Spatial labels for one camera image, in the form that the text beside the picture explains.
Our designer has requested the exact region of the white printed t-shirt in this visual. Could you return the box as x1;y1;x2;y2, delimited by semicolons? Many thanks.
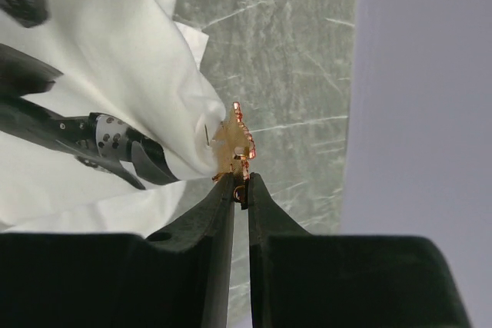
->
1;0;226;237

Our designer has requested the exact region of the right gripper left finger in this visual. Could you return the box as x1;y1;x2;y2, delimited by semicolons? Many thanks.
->
1;175;234;327

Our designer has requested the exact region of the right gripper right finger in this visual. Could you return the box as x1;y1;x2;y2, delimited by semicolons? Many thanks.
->
248;174;471;327

